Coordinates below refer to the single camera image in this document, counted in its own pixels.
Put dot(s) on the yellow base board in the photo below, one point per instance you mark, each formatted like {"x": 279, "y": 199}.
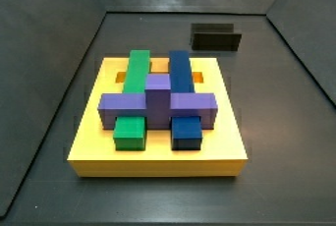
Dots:
{"x": 222, "y": 156}

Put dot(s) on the blue long block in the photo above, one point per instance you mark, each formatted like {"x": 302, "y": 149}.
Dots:
{"x": 186, "y": 127}

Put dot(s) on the green long block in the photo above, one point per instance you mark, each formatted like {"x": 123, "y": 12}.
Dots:
{"x": 130, "y": 130}

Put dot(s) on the purple cross-shaped block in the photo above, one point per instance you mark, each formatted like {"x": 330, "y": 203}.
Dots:
{"x": 159, "y": 104}

